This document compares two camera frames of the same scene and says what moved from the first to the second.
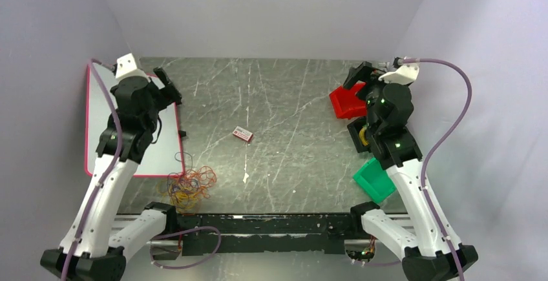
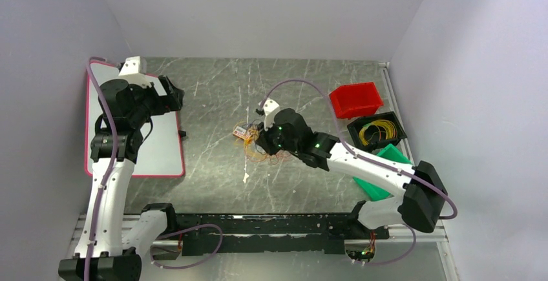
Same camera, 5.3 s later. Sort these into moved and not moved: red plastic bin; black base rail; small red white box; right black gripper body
Moved: right black gripper body
Not moved: small red white box; black base rail; red plastic bin
